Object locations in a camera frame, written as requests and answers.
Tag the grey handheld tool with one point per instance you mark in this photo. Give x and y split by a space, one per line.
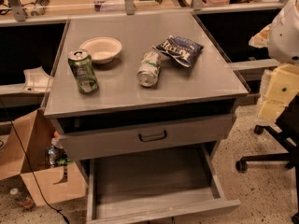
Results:
39 7

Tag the black office chair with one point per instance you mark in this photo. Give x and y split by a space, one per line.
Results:
288 138

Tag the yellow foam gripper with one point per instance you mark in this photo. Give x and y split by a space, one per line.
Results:
285 37

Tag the cardboard box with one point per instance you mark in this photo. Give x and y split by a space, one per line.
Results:
25 155

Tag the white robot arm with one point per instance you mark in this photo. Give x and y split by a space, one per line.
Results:
281 38

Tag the white paper bowl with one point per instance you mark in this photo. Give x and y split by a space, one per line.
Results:
102 49

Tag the white soda can lying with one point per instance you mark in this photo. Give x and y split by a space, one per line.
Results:
149 69

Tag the green soda can upright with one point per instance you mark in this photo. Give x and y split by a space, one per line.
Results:
80 62

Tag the grey drawer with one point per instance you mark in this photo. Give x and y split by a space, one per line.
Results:
154 185
142 137

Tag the bottles inside cardboard box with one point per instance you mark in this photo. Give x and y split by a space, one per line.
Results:
56 154

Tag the grey top drawer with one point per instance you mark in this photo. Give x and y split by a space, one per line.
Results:
142 137

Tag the grey drawer cabinet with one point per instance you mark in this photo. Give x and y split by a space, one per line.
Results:
209 88

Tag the plastic bottle on floor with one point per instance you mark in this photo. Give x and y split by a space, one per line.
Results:
22 198

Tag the blue chip bag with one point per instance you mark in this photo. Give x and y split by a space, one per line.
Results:
182 50

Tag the white bracket plate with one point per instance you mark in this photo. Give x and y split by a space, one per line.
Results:
37 80

